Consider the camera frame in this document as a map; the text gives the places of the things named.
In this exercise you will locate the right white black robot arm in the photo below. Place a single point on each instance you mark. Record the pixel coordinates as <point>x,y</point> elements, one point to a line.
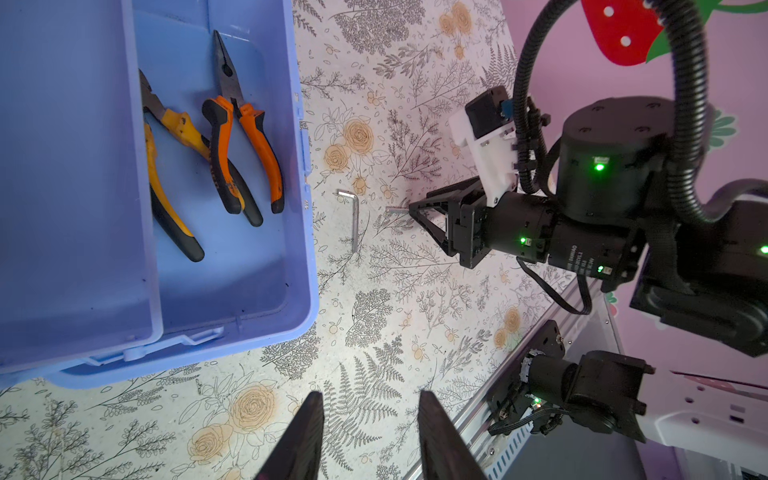
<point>607,201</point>

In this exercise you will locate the silver hex key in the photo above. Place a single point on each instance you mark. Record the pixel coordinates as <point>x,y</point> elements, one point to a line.
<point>355,217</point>

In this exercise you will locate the yellow black combination pliers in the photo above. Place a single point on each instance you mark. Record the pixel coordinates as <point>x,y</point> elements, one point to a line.
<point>180,182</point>

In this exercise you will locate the blue white plastic toolbox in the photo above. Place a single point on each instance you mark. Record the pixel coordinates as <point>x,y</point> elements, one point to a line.
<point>118,258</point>

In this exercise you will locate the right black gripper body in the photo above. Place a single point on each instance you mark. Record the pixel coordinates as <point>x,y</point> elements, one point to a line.
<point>532,229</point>

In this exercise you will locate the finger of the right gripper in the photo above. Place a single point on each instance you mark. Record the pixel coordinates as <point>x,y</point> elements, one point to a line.
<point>463,192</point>
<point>448,239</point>

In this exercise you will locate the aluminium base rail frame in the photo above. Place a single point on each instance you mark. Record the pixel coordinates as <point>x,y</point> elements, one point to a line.
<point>566,367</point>

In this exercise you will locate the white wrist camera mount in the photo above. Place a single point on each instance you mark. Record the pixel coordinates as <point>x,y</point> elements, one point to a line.
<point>485,127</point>

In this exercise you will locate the small silver metal bit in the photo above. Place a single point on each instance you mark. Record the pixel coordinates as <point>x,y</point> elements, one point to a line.
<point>395,210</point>

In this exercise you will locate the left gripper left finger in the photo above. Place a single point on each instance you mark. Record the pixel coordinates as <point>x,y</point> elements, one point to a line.
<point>297,455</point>

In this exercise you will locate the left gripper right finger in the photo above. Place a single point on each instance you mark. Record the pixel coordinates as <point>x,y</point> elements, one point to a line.
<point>444,454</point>

